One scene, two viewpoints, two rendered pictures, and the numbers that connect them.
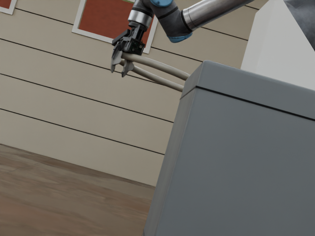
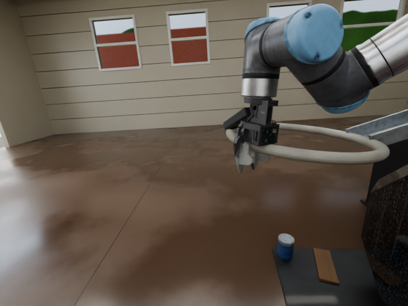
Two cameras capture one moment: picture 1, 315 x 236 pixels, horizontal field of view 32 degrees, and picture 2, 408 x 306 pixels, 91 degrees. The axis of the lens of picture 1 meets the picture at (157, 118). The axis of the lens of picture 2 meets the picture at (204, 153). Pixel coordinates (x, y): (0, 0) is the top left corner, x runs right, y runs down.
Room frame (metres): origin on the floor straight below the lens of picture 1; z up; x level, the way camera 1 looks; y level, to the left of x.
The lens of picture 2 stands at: (1.65, 0.29, 1.11)
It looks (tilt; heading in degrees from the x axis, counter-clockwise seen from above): 17 degrees down; 4
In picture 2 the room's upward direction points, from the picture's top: 4 degrees counter-clockwise
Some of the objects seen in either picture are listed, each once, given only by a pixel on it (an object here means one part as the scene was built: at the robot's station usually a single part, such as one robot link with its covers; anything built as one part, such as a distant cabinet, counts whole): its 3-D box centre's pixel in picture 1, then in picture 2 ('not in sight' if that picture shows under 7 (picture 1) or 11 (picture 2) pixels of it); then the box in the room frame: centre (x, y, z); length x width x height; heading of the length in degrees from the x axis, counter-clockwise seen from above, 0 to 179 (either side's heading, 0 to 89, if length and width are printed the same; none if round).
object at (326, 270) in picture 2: not in sight; (324, 264); (2.68, -0.35, 0.02); 0.25 x 0.10 x 0.01; 163
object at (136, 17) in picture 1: (140, 20); (260, 89); (2.20, 0.17, 1.11); 0.10 x 0.09 x 0.05; 124
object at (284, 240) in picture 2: not in sight; (285, 246); (2.78, -0.14, 0.08); 0.10 x 0.10 x 0.13
